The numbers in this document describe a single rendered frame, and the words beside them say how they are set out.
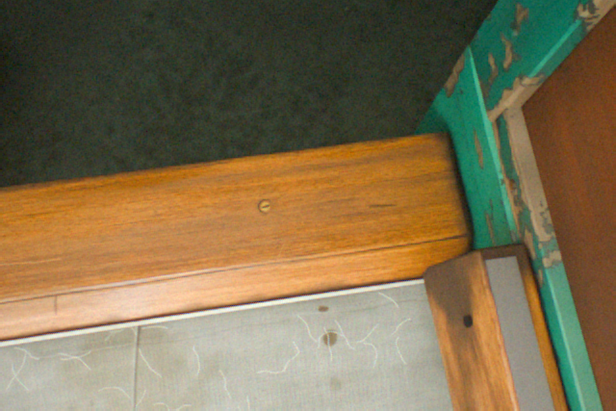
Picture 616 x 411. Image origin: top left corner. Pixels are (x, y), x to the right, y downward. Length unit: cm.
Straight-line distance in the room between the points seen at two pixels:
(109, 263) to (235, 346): 12
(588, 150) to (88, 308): 38
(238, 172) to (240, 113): 85
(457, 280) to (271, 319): 16
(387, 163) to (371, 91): 88
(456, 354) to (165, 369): 22
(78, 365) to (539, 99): 39
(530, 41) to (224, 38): 108
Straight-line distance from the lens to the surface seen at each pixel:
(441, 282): 57
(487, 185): 60
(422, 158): 65
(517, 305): 54
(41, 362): 64
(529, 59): 51
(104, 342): 63
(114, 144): 146
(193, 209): 62
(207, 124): 146
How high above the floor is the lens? 136
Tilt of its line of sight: 72 degrees down
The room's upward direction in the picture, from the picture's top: 12 degrees clockwise
